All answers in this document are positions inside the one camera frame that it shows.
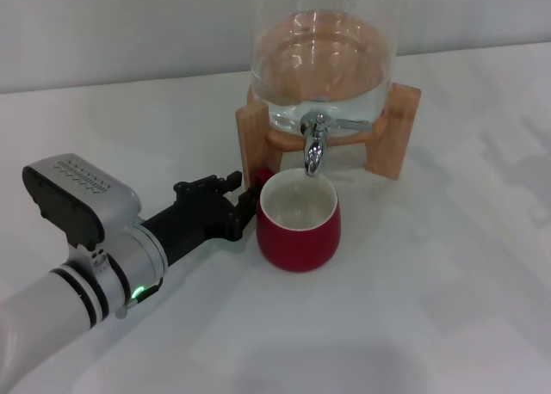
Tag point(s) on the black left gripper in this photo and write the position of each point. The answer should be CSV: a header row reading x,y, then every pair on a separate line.
x,y
189,222

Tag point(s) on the red ceramic cup white inside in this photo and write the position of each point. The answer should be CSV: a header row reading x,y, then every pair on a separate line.
x,y
297,248

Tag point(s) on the chrome faucet with lever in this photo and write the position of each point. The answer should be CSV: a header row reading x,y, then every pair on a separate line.
x,y
315,153

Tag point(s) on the light wooden dispenser stand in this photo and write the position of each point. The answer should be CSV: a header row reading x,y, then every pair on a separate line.
x,y
254,131

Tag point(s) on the clear glass water dispenser jar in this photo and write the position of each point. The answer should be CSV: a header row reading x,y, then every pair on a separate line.
x,y
323,45

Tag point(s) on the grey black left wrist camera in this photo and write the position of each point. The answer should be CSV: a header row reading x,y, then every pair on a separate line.
x,y
77,187

